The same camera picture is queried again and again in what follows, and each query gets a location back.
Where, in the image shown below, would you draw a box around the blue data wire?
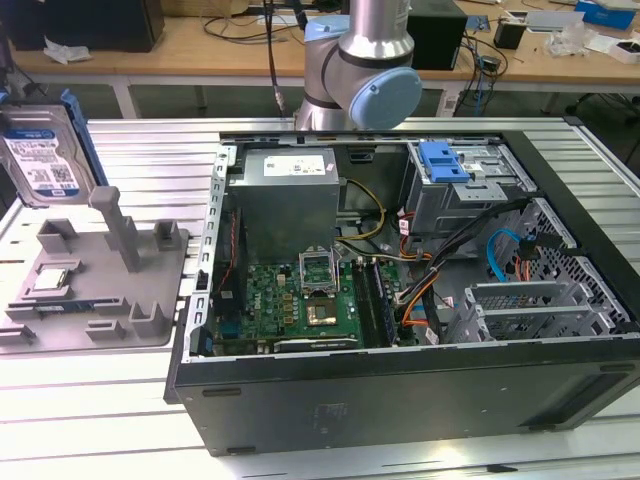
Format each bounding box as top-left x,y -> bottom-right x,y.
484,227 -> 526,285

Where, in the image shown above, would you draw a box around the orange black power wire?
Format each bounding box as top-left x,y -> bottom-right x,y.
514,233 -> 541,285

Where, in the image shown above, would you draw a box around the hard disk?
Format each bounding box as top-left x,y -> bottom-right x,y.
0,88 -> 109,206

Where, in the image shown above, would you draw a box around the metal socket cover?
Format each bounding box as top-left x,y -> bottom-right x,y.
298,247 -> 342,297

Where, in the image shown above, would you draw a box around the grey power supply unit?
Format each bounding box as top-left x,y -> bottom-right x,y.
225,147 -> 342,266

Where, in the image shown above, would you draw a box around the CPU socket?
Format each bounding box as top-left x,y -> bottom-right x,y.
304,295 -> 345,327

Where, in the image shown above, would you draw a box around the green motherboard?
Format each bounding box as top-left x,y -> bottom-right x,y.
212,259 -> 421,354

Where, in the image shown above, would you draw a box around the black RAM slot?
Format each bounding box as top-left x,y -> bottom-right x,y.
352,257 -> 390,349

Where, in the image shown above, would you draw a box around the installed RAM stick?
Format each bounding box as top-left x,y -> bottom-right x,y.
372,258 -> 401,347

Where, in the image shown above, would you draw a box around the black graphics card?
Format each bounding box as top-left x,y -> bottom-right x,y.
272,335 -> 361,354

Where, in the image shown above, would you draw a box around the grey metal drive cage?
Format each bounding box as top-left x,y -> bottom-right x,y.
403,141 -> 539,240

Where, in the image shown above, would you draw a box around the blue plastic drive latch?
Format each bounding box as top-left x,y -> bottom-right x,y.
419,142 -> 474,184

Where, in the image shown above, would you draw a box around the black PC case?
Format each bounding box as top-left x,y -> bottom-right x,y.
164,128 -> 640,459

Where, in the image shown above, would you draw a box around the grey parts rack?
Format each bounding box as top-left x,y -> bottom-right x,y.
0,185 -> 192,354

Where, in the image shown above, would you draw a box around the black speaker box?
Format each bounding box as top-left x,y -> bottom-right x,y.
407,12 -> 470,72

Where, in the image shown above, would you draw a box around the wooden desk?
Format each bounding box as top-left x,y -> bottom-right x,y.
0,0 -> 640,86

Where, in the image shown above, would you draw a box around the loose RAM stick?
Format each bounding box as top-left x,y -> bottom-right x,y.
37,301 -> 121,314

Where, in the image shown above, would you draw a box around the silver CPU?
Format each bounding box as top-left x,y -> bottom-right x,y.
30,267 -> 71,291

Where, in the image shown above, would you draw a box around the small black container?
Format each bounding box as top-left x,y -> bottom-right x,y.
493,17 -> 529,50

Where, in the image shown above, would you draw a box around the white crumpled plastic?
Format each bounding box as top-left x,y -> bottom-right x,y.
42,35 -> 94,65

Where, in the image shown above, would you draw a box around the clear plastic bags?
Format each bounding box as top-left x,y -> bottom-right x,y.
544,22 -> 599,56

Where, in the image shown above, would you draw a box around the grey flat box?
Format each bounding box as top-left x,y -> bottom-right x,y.
527,9 -> 586,32

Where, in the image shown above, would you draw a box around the large black box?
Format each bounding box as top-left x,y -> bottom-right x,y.
0,0 -> 166,54

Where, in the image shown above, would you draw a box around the white open box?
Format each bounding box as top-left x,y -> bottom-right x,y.
584,32 -> 640,65

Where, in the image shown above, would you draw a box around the blue cardboard box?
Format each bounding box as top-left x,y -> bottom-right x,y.
574,0 -> 640,26

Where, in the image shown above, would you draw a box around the yellow power cable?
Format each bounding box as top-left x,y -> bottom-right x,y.
335,178 -> 387,245

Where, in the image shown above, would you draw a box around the orange yellow wire bundle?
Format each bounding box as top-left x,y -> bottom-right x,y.
397,272 -> 444,331

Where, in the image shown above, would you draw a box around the black sleeved cable bundle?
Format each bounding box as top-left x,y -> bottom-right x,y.
399,197 -> 532,301

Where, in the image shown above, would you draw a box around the black cable with metal fitting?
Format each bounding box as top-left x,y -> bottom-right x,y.
263,0 -> 290,120

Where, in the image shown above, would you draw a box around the blue hanging cable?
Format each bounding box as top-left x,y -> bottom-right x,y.
473,52 -> 490,117

